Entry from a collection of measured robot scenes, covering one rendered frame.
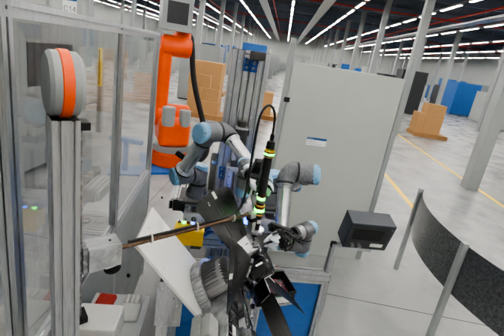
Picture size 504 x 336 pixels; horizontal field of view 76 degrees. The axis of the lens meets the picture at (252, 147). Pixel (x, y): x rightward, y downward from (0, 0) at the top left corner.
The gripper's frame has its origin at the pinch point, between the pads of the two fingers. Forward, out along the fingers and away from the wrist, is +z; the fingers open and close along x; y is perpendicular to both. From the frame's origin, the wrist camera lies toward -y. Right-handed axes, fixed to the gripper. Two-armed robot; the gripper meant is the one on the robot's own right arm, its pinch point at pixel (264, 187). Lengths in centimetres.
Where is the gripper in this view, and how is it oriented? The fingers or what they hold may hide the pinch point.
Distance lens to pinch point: 132.4
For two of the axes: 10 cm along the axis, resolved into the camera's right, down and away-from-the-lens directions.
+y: -1.5, 9.5, 2.7
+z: 2.5, 3.0, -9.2
